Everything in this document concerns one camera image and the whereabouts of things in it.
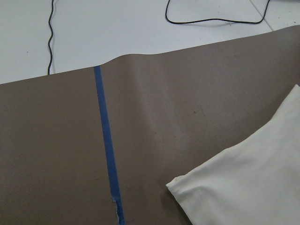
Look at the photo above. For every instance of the brown paper table cover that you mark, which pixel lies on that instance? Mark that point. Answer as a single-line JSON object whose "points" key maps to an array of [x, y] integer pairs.
{"points": [[97, 146]]}

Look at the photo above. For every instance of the cream long-sleeve cat shirt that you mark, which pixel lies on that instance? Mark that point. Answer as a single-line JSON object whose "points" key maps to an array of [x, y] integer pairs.
{"points": [[255, 182]]}

